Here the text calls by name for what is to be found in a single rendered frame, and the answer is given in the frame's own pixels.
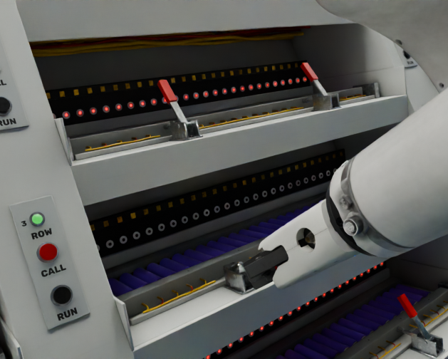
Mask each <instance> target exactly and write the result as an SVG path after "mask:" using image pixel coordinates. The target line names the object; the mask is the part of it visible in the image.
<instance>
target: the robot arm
mask: <svg viewBox="0 0 448 359"><path fill-rule="evenodd" d="M316 1H317V2H318V4H319V5H320V6H322V7H323V8H324V9H325V10H326V11H328V12H329V13H331V14H333V15H335V16H338V17H341V18H343V19H346V20H349V21H353V22H355V23H357V24H361V25H363V26H366V27H368V28H370V29H372V30H374V31H376V32H378V33H380V34H382V35H383V36H385V37H387V38H388V39H390V40H391V41H393V42H394V43H396V44H397V45H398V46H399V47H400V48H402V49H403V50H404V51H405V52H406V53H408V54H409V55H410V56H411V57H412V58H413V59H414V60H415V61H416V62H417V64H418V65H419V66H420V67H421V68H422V70H423V71H424V72H425V73H426V74H427V75H428V77H429V79H430V80H431V81H432V83H433V84H434V86H435V88H436V89H437V91H438V93H439V94H438V95H437V96H435V97H434V98H433V99H431V100H430V101H429V102H428V103H426V104H424V105H423V106H422V107H421V108H419V109H418V110H416V111H415V112H414V113H413V114H411V115H410V116H408V117H407V118H405V119H404V120H403V121H402V122H401V123H399V124H398V125H396V126H395V127H394V128H392V129H391V130H389V131H388V132H387V133H385V134H384V135H383V136H382V137H380V138H378V139H377V140H376V141H374V142H373V143H372V144H371V145H369V146H368V147H366V148H365V149H364V150H362V151H361V152H360V153H358V154H357V155H356V156H354V157H353V158H352V159H350V160H348V161H345V162H344V163H343V164H342V165H341V167H339V168H338V169H337V170H336V171H335V174H334V175H333V177H332V180H331V182H330V184H329V185H328V189H327V192H326V199H324V200H323V201H322V202H319V203H318V204H317V205H315V206H313V207H311V208H310V209H308V210H307V211H305V212H304V213H302V214H301V215H299V216H298V217H296V218H295V219H293V220H291V221H290V222H289V223H287V224H285V225H284V226H282V227H281V228H280V229H278V230H276V231H275V232H274V233H273V234H271V235H269V236H268V237H266V238H265V239H264V240H263V241H262V242H261V243H260V245H259V250H261V252H260V253H258V254H257V255H255V256H253V257H252V258H250V259H249V260H248V261H246V262H244V269H245V273H246V276H247V279H248V280H249V281H250V282H251V284H252V286H253V287H254V289H256V290H257V289H259V288H261V287H263V286H265V285H267V284H269V283H271V282H272V281H273V282H274V283H275V285H276V287H277V288H280V289H285V288H288V287H290V286H292V285H294V284H296V283H298V282H301V281H303V280H305V279H307V278H310V277H312V276H314V275H316V274H318V273H320V272H322V271H324V270H326V269H328V268H330V267H332V266H334V265H336V264H338V263H340V262H342V261H345V260H347V259H349V258H351V257H354V256H356V255H358V254H360V253H362V254H365V255H368V256H380V257H384V258H387V257H394V256H398V255H400V254H403V253H405V252H407V251H409V250H412V249H414V248H417V247H419V246H421V245H423V244H426V243H427V242H430V241H432V240H435V239H437V238H440V237H441V236H444V235H446V234H448V0H316ZM275 266H277V269H275Z"/></svg>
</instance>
